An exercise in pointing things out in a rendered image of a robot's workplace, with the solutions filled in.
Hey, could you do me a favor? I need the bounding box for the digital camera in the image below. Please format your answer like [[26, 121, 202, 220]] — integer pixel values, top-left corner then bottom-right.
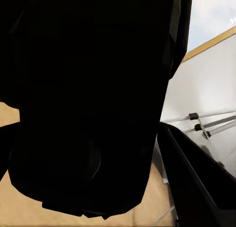
[[0, 0, 192, 220]]

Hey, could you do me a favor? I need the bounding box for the camera tripod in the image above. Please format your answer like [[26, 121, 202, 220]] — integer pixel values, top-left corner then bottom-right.
[[160, 107, 236, 167]]

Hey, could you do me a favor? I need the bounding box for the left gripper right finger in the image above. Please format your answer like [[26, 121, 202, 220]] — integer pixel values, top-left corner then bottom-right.
[[156, 122, 236, 227]]

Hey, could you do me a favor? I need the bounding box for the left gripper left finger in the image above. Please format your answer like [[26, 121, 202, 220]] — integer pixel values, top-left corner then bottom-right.
[[0, 122, 20, 181]]

